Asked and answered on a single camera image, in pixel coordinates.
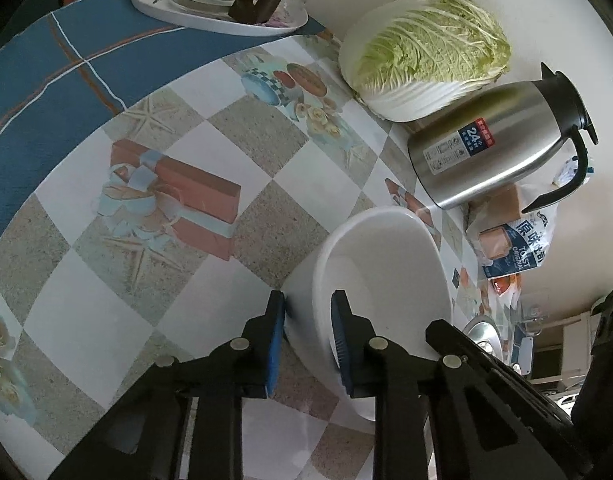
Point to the white oval tray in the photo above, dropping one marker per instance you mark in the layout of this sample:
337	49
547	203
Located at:
284	21

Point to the large stainless steel plate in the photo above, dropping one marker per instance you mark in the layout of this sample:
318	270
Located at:
483	331

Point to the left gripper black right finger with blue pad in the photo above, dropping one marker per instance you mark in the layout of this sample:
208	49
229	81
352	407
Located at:
376	367

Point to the toast bread bag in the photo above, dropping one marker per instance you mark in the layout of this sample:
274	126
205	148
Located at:
509	240

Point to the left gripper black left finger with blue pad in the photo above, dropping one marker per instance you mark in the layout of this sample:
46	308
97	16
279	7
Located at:
184	419

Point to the white squarish bowl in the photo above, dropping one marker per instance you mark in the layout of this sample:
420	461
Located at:
387	263

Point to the stainless steel thermos jug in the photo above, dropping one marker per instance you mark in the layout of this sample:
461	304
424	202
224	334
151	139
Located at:
499	137

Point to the orange snack packet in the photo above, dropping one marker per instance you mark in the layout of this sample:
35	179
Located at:
508	289

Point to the clear glass mug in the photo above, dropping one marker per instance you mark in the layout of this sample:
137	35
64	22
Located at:
531	320

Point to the white power adapter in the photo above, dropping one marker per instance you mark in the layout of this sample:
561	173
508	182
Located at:
525	356

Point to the white shelf unit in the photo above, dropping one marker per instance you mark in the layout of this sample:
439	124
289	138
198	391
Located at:
562	352

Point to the napa cabbage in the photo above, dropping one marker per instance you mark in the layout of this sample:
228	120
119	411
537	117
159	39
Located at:
410	58

